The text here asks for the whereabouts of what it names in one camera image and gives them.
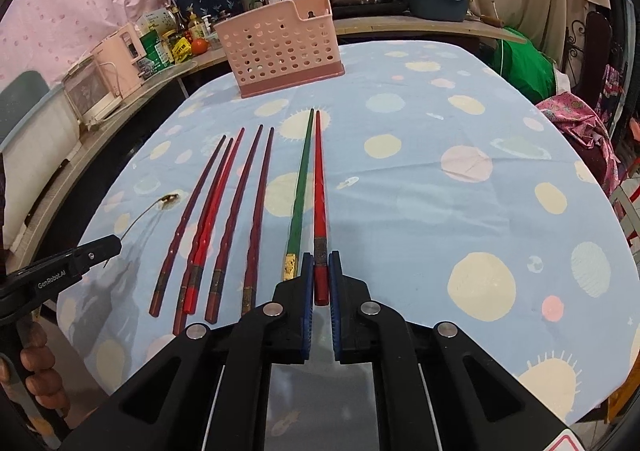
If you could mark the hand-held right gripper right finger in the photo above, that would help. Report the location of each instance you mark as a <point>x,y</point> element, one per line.
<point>336,311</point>

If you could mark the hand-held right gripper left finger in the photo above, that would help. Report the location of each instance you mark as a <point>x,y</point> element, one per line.
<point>306,311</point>

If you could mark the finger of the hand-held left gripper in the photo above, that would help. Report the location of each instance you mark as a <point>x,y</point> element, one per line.
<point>75,261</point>

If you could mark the dark red chopstick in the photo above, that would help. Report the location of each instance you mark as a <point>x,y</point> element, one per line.
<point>157,298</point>
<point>250,291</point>
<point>212,306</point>
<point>178,326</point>

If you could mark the green chopstick gold end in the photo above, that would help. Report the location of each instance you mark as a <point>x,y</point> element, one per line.
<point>296,221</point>

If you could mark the bright red chopstick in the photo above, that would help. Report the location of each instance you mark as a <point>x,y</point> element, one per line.
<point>190,303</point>
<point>319,211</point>

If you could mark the metal spoon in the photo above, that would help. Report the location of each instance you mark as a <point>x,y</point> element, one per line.
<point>169,201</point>

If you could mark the pink perforated utensil basket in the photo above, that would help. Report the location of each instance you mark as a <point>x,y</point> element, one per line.
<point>270,51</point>

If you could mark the person's left hand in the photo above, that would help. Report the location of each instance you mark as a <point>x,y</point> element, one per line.
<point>42,361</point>

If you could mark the blue planet print tablecloth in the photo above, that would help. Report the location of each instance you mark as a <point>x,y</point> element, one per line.
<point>400,181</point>

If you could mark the white storage box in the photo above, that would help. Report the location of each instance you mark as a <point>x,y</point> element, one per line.
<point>30,111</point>

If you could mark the white kitchen appliance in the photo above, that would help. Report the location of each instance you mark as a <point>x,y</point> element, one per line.
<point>90,91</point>

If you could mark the pink kitchen appliance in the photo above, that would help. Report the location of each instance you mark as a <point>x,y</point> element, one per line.
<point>115,66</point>

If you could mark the green food packet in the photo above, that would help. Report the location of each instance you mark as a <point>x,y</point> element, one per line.
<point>156,53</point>

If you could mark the yellow food packet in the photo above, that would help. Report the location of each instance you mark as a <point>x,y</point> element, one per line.
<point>182,51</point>

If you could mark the red tomato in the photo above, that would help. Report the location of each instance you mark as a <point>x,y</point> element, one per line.
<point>199,46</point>

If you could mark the yellow oil bottle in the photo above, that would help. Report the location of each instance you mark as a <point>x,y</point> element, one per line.
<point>196,26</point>

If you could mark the pink floral cloth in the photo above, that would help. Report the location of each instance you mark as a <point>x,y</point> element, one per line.
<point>585,141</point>

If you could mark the green cloth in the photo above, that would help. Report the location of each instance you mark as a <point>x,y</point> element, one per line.
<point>525,71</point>

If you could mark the blue plastic basin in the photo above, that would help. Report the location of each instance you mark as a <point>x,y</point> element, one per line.
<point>435,6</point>

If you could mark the dark metal chair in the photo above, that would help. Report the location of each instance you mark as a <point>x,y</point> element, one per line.
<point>597,51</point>

